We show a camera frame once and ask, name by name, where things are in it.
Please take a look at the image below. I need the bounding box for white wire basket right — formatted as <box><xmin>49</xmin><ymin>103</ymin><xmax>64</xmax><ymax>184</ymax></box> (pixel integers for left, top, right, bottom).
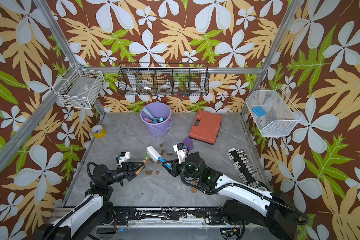
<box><xmin>246</xmin><ymin>87</ymin><xmax>303</xmax><ymax>138</ymax></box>

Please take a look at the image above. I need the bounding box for green pointed trowel wooden handle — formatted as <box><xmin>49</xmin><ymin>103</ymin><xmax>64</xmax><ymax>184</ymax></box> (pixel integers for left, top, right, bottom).
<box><xmin>136</xmin><ymin>150</ymin><xmax>150</xmax><ymax>175</ymax></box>

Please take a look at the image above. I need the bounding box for white brush blue handle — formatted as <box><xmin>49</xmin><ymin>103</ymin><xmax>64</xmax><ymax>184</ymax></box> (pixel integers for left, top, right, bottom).
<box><xmin>147</xmin><ymin>146</ymin><xmax>165</xmax><ymax>163</ymax></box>

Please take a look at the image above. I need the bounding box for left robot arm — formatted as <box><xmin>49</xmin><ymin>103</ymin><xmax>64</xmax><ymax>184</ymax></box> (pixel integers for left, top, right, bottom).
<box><xmin>33</xmin><ymin>162</ymin><xmax>146</xmax><ymax>240</ymax></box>

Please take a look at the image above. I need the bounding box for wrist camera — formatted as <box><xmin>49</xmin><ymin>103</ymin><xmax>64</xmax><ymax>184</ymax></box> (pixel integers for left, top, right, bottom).
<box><xmin>116</xmin><ymin>152</ymin><xmax>131</xmax><ymax>168</ymax></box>
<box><xmin>173</xmin><ymin>143</ymin><xmax>189</xmax><ymax>164</ymax></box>

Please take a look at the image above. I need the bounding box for purple trowel pink handle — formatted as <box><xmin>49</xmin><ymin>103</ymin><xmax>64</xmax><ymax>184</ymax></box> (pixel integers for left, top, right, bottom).
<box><xmin>144</xmin><ymin>118</ymin><xmax>154</xmax><ymax>123</ymax></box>
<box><xmin>183</xmin><ymin>137</ymin><xmax>194</xmax><ymax>151</ymax></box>

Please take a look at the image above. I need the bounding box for white wire basket left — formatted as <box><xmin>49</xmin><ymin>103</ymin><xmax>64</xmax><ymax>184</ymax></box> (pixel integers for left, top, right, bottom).
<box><xmin>53</xmin><ymin>64</ymin><xmax>105</xmax><ymax>109</ymax></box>

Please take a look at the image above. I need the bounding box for blue object in basket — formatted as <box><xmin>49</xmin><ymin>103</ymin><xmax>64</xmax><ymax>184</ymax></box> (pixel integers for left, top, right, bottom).
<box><xmin>252</xmin><ymin>106</ymin><xmax>267</xmax><ymax>117</ymax></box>

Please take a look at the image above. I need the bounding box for red plastic tool case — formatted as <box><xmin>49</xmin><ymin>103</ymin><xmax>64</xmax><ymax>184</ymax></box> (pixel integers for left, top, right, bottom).
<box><xmin>189</xmin><ymin>111</ymin><xmax>222</xmax><ymax>145</ymax></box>

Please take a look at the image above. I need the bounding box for purple plastic bucket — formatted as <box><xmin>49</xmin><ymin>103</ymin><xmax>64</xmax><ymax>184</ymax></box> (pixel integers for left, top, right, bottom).
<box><xmin>140</xmin><ymin>102</ymin><xmax>173</xmax><ymax>138</ymax></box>

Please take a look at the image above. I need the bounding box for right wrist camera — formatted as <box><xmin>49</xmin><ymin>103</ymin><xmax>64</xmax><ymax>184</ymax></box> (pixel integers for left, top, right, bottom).
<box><xmin>173</xmin><ymin>143</ymin><xmax>189</xmax><ymax>164</ymax></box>

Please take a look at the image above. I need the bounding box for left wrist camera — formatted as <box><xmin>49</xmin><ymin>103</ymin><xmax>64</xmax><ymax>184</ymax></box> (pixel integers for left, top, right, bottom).
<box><xmin>116</xmin><ymin>152</ymin><xmax>131</xmax><ymax>168</ymax></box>

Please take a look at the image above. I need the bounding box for black socket bit rack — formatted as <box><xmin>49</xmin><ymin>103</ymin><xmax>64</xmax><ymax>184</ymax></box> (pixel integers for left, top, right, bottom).
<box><xmin>227</xmin><ymin>148</ymin><xmax>268</xmax><ymax>191</ymax></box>

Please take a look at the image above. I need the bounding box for steel combination wrench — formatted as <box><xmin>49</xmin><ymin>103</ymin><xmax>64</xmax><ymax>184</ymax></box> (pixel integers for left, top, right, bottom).
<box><xmin>138</xmin><ymin>210</ymin><xmax>171</xmax><ymax>220</ymax></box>

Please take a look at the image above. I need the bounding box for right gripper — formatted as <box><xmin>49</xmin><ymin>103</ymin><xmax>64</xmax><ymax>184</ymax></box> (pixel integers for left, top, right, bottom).
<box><xmin>162</xmin><ymin>159</ymin><xmax>202</xmax><ymax>181</ymax></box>

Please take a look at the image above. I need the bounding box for black wire basket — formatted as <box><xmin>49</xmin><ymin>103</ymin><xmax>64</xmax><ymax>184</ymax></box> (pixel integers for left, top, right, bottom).
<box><xmin>117</xmin><ymin>63</ymin><xmax>210</xmax><ymax>96</ymax></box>

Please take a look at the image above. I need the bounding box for green square trowel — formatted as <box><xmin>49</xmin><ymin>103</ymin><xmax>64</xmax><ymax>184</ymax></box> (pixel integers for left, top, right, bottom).
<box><xmin>192</xmin><ymin>181</ymin><xmax>197</xmax><ymax>193</ymax></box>

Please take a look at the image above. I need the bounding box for white wire basket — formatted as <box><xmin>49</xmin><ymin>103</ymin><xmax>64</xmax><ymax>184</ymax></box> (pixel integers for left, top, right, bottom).
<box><xmin>246</xmin><ymin>87</ymin><xmax>303</xmax><ymax>138</ymax></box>
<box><xmin>53</xmin><ymin>64</ymin><xmax>105</xmax><ymax>109</ymax></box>

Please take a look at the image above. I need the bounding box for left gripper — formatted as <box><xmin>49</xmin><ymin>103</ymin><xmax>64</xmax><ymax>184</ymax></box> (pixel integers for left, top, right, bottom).
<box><xmin>106</xmin><ymin>162</ymin><xmax>145</xmax><ymax>187</ymax></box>

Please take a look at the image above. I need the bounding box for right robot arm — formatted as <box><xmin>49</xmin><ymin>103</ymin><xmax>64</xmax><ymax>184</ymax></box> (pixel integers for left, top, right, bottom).
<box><xmin>162</xmin><ymin>152</ymin><xmax>311</xmax><ymax>240</ymax></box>

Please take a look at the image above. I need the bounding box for yellow tape roll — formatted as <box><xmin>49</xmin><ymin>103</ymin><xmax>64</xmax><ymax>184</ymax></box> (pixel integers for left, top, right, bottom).
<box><xmin>91</xmin><ymin>125</ymin><xmax>106</xmax><ymax>139</ymax></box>

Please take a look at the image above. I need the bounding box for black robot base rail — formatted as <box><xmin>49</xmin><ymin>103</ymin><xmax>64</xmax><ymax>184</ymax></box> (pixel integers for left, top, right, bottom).
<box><xmin>88</xmin><ymin>206</ymin><xmax>250</xmax><ymax>226</ymax></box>

